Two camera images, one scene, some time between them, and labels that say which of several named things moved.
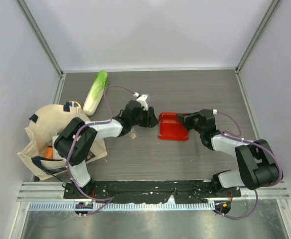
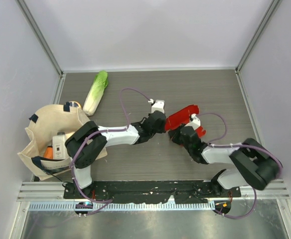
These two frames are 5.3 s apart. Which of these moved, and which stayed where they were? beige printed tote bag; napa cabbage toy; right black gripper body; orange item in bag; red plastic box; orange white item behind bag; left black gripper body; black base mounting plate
Moved: red plastic box; right black gripper body; left black gripper body
Stayed: black base mounting plate; beige printed tote bag; orange item in bag; napa cabbage toy; orange white item behind bag
